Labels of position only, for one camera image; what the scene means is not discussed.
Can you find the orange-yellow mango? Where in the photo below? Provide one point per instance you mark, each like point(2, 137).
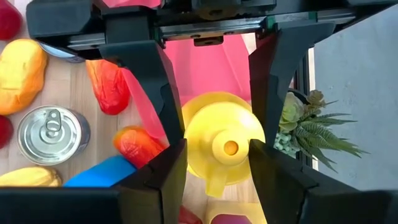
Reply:
point(21, 74)

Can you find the silver tin can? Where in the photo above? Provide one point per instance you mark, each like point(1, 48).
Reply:
point(53, 133)

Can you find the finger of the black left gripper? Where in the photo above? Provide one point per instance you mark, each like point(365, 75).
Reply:
point(273, 74)
point(149, 74)

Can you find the blue squeeze bottle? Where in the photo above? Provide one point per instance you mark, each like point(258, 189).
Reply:
point(99, 174)

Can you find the potted succulent plant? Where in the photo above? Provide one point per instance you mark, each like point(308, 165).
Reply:
point(311, 130)

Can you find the purple squeeze bottle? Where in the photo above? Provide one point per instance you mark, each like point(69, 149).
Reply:
point(231, 220)

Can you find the red-orange elongated fruit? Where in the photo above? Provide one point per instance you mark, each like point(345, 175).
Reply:
point(136, 146)
point(109, 87)

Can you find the pink plastic tray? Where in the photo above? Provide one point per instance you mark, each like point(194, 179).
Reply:
point(205, 68)

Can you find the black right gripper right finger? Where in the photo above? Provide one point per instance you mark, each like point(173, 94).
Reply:
point(280, 193)

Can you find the yellow squeeze bottle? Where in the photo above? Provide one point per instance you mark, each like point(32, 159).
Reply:
point(217, 124)

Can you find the golden yellow fruit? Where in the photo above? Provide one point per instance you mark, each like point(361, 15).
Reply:
point(31, 177)

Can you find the red round fruit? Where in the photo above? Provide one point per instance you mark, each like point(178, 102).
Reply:
point(7, 20)
point(4, 132)

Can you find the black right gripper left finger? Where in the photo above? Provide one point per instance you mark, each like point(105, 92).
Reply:
point(155, 193)

